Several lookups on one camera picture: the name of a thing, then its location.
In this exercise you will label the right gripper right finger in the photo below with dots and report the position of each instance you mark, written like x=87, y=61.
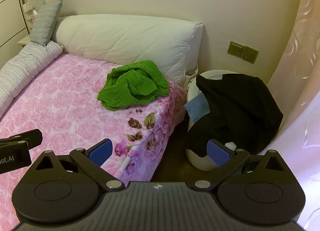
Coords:
x=246, y=186

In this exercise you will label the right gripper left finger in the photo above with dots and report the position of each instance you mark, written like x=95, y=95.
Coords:
x=65, y=187

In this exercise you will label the black garment on bin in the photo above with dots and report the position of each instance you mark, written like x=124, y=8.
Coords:
x=237, y=113

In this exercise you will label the white round bin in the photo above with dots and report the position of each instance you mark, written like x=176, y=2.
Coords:
x=200, y=125

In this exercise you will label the green knitted sweater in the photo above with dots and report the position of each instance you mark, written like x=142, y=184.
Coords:
x=134, y=84

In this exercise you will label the gold wall socket plate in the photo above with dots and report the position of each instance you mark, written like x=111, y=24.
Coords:
x=244, y=52

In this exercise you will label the grey checked pillow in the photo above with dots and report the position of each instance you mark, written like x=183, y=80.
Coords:
x=45, y=22

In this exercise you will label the white wardrobe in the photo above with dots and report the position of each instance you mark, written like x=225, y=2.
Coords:
x=12, y=29

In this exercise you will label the blue cloth on bin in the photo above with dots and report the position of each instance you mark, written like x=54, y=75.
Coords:
x=197, y=107

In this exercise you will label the white vanity shelf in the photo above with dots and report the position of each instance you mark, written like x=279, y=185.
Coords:
x=29, y=16

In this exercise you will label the white quilted headboard cushion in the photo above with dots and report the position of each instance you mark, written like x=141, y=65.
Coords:
x=172, y=44

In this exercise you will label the grey striped duvet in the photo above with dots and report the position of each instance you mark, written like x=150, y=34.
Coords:
x=20, y=70

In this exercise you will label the pink rose blanket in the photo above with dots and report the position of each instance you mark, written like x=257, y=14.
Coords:
x=62, y=102

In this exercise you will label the pink sheer curtain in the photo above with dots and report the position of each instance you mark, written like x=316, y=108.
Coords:
x=295, y=87

